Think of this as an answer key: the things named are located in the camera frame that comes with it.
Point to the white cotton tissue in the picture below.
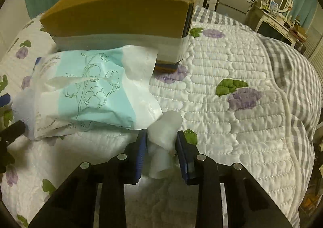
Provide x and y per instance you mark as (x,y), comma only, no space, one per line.
(164,139)

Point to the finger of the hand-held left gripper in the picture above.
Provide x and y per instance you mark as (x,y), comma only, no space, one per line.
(4,99)
(14,128)

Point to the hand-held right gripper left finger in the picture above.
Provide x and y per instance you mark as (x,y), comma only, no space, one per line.
(141,154)

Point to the brown cardboard box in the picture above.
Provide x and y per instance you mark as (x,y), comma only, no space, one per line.
(118,13)

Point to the teal white tissue pack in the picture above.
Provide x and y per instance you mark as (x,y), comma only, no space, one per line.
(85,92)

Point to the white dressing table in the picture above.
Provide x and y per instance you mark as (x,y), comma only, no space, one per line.
(275,22)

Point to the floral quilted bedspread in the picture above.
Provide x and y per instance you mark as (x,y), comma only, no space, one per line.
(222,107)

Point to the grey checked blanket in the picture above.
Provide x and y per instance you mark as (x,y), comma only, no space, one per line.
(295,87)

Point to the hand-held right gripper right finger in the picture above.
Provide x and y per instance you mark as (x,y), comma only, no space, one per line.
(182,155)

